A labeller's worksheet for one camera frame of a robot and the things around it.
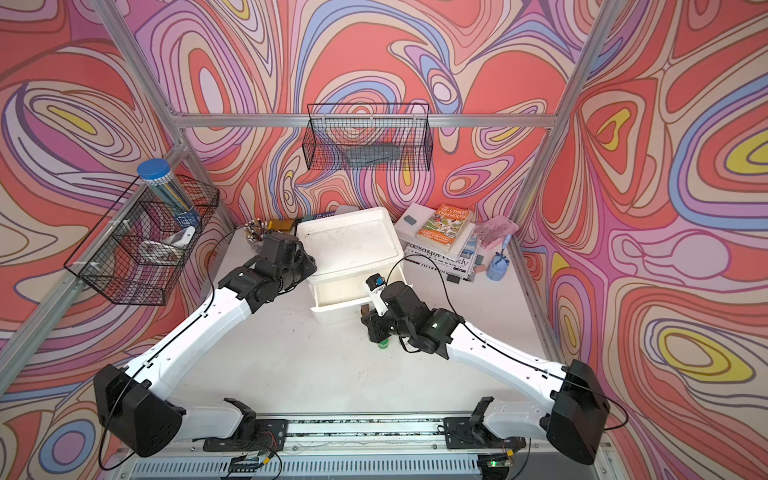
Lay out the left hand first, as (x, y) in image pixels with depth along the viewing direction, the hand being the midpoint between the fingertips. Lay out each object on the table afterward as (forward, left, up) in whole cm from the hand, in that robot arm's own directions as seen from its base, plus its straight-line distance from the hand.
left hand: (318, 261), depth 80 cm
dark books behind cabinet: (+37, +22, -21) cm, 48 cm away
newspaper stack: (+12, -45, -19) cm, 50 cm away
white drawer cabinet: (+6, -7, -1) cm, 9 cm away
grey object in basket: (+41, -12, +7) cm, 44 cm away
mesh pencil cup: (+19, +25, -7) cm, 32 cm away
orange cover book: (+24, -39, -10) cm, 46 cm away
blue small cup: (+10, -56, -16) cm, 59 cm away
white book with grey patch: (+32, -28, -14) cm, 44 cm away
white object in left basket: (-3, +35, +8) cm, 36 cm away
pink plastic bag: (+34, -62, -21) cm, 74 cm away
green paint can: (-14, -17, -23) cm, 32 cm away
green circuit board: (-43, +16, -27) cm, 53 cm away
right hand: (-16, -13, -8) cm, 22 cm away
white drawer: (-7, -6, -7) cm, 12 cm away
